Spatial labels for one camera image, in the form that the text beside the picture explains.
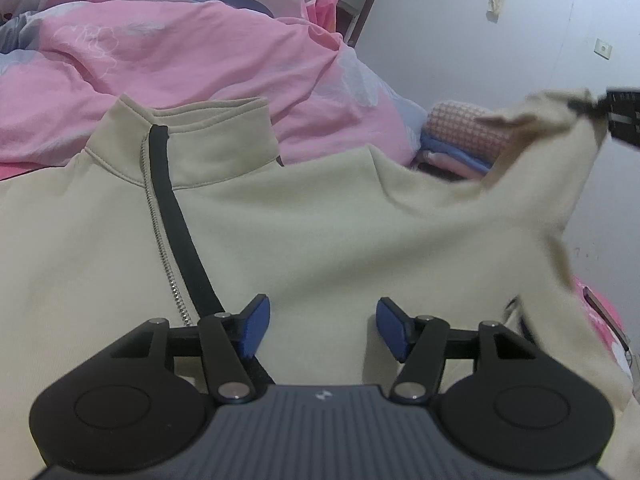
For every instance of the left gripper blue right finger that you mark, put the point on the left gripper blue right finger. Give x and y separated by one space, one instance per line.
419 345

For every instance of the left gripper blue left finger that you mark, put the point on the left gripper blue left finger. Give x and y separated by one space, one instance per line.
229 343

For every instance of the beige zip-up jacket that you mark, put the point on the beige zip-up jacket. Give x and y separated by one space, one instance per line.
85 256

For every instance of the pink waffle knit sweater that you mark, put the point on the pink waffle knit sweater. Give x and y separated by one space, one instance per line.
458 124

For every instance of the blue folded garment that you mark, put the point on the blue folded garment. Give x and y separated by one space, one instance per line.
430 144

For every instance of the pink patterned duvet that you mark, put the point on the pink patterned duvet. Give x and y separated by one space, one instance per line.
64 63

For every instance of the white wall socket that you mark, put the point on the white wall socket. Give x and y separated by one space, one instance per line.
603 49

